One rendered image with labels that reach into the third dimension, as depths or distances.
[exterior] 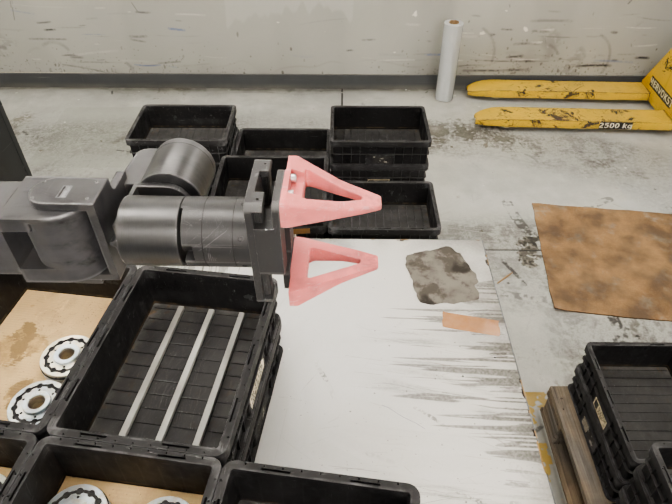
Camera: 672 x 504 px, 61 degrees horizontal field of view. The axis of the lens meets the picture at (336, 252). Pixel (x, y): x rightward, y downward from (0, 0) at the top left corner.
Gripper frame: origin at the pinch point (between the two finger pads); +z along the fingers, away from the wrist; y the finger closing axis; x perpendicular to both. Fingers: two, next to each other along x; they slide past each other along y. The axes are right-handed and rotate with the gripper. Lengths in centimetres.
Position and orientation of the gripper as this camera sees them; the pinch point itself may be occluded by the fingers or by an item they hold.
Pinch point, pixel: (369, 233)
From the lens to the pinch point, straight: 45.9
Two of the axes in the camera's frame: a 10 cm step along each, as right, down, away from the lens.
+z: 10.0, 0.2, -0.3
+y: 0.1, 7.4, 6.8
